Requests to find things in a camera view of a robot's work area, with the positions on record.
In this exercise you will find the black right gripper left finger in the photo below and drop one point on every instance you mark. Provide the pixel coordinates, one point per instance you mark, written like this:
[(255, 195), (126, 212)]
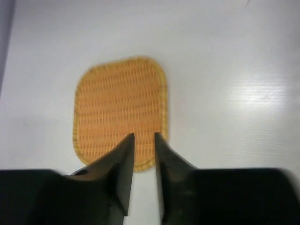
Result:
[(97, 194)]

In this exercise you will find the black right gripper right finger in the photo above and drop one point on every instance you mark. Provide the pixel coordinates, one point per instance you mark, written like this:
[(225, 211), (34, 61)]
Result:
[(188, 195)]

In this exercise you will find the orange square woven plate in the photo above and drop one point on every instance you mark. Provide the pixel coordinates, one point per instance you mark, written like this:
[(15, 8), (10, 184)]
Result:
[(115, 99)]

